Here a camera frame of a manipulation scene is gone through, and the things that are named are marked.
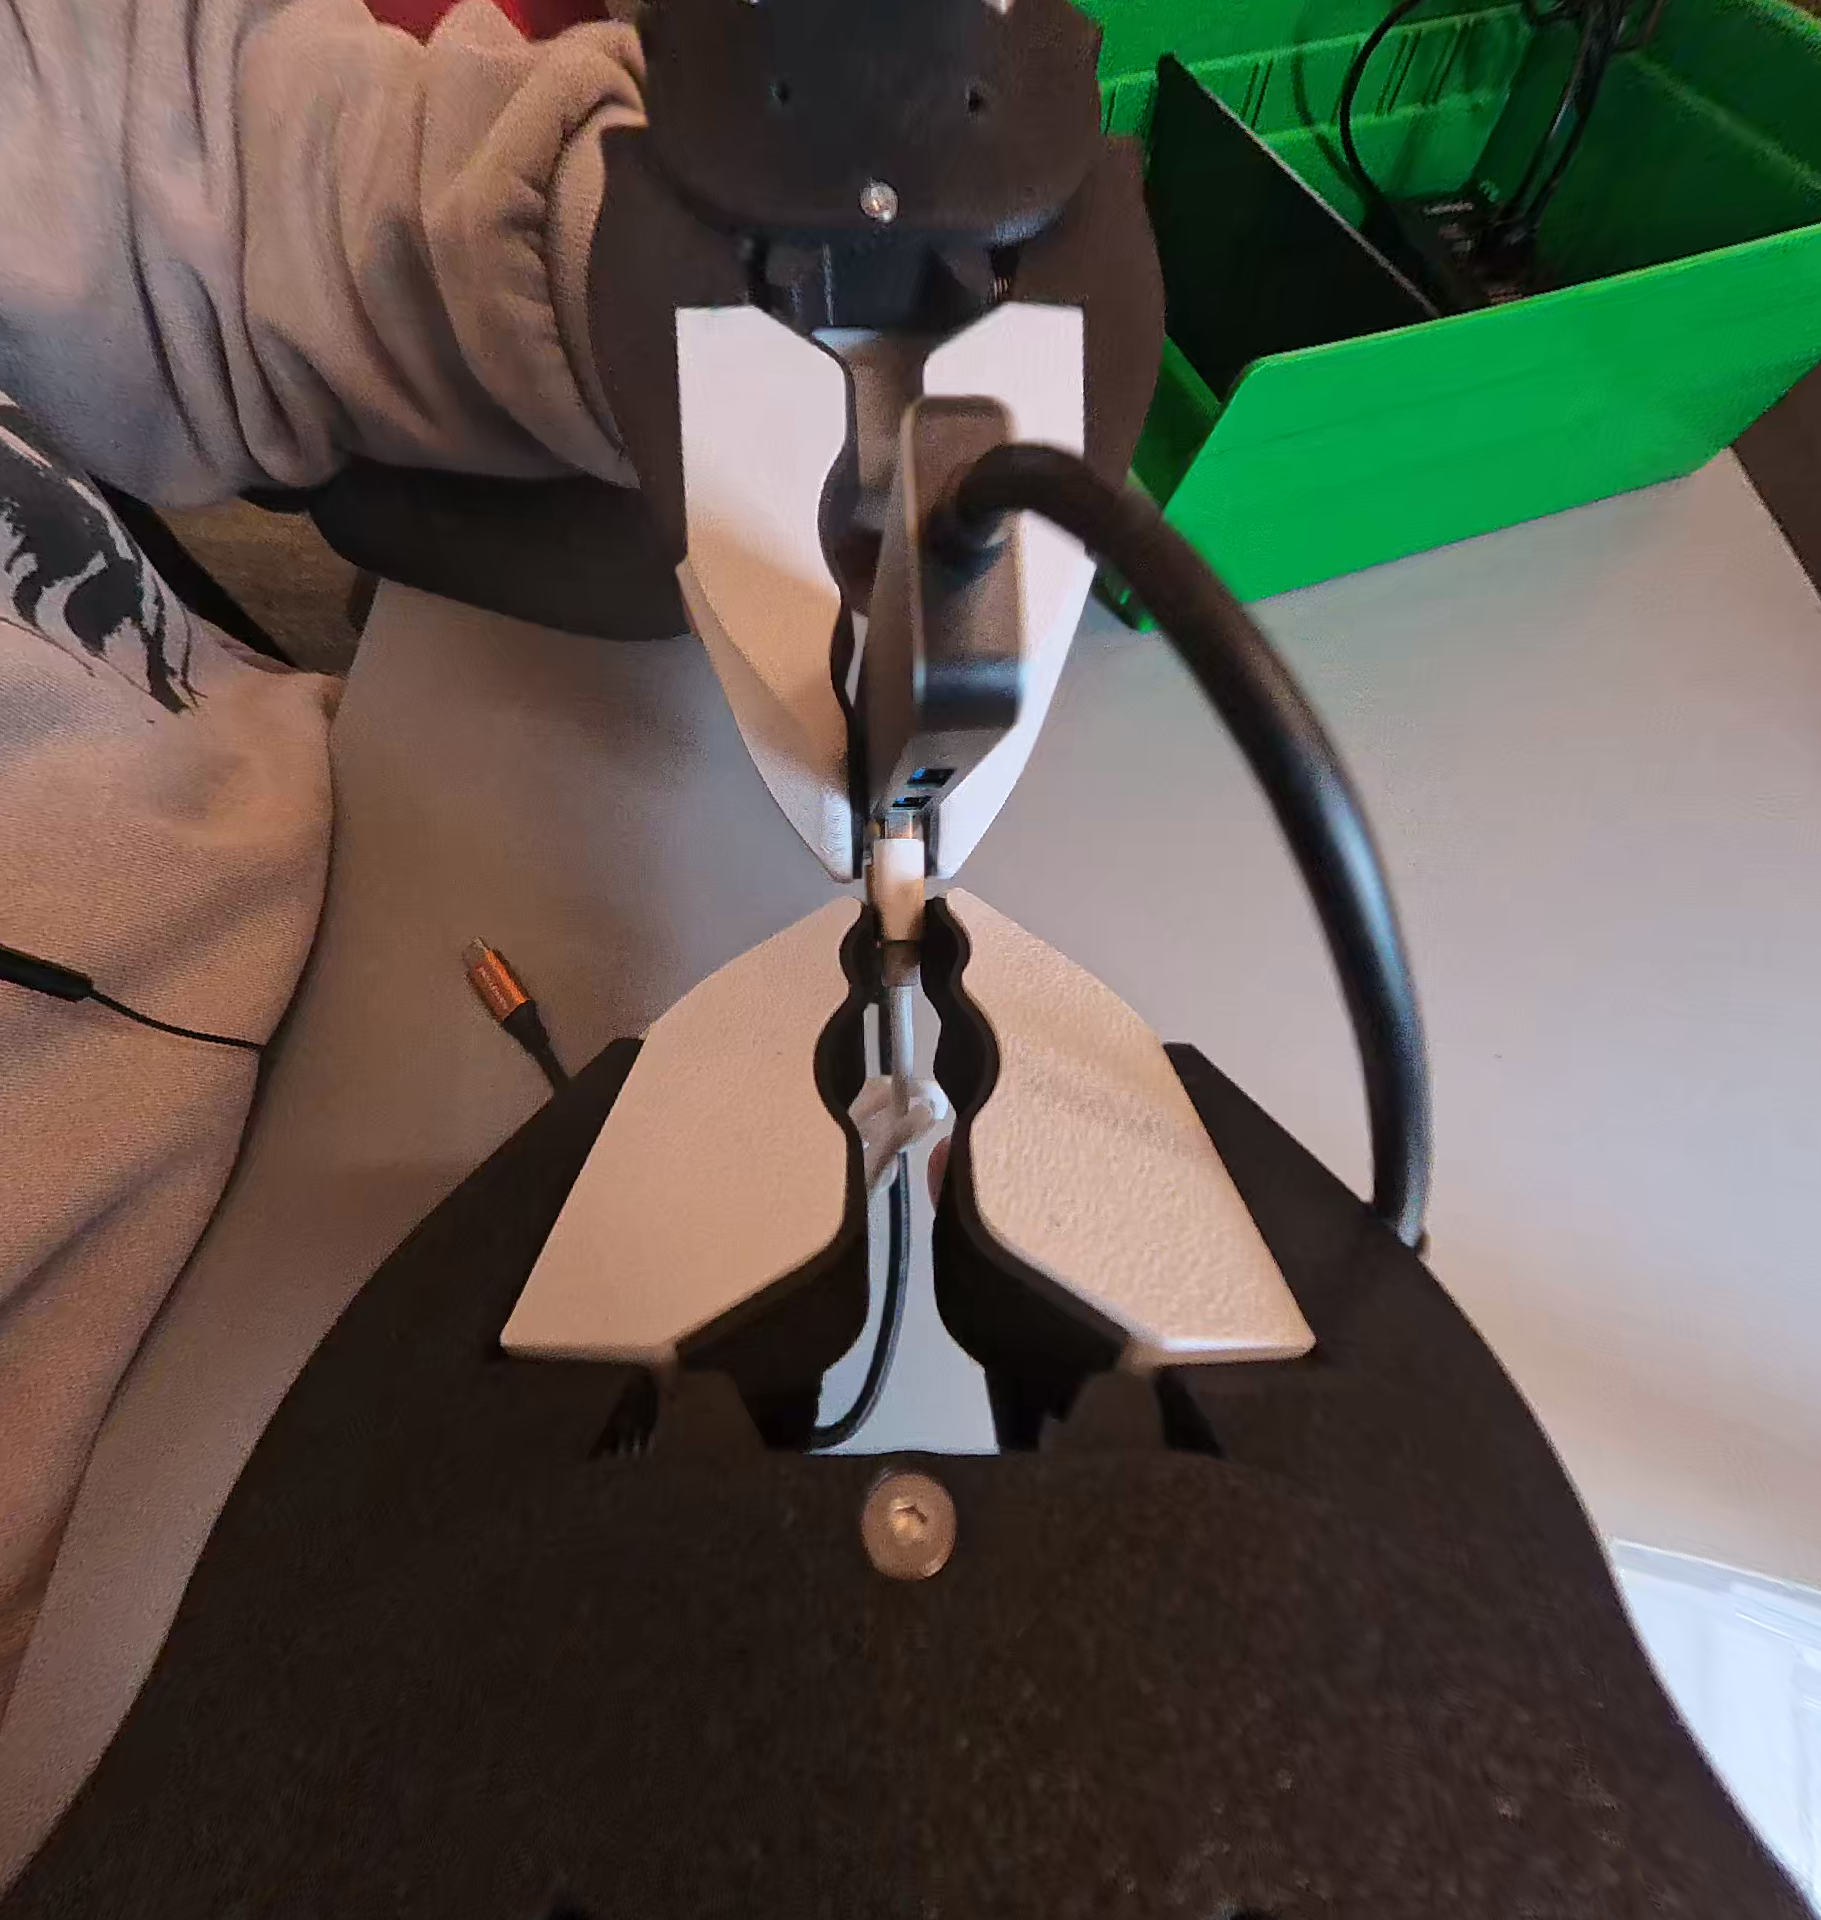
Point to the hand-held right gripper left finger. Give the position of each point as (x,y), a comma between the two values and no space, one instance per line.
(672,1185)

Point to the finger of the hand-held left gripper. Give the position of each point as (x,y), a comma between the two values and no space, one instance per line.
(1034,375)
(753,525)

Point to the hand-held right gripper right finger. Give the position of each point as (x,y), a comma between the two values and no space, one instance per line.
(1122,1185)

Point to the dark grey usb hub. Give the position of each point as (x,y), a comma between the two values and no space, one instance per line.
(948,645)

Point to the person's left forearm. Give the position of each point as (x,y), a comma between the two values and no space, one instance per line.
(327,225)

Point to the black bin divider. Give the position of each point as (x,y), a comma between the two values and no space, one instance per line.
(1257,256)

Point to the red object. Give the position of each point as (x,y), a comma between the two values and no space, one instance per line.
(491,15)

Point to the green plastic bin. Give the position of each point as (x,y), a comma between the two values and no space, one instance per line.
(1451,435)

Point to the person's grey sweatshirt torso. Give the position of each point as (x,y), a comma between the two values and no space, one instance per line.
(102,901)

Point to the black mat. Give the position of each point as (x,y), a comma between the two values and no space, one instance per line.
(1818,511)

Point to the clear plastic packet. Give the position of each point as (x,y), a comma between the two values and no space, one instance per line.
(1767,1726)

